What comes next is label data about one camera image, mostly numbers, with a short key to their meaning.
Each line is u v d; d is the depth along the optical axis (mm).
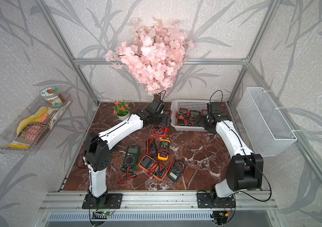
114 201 734
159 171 805
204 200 729
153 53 568
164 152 883
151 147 900
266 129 603
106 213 705
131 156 873
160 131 823
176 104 1105
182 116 1048
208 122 618
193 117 1044
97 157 481
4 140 568
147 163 828
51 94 694
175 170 806
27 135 596
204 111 1087
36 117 675
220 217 704
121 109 990
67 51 870
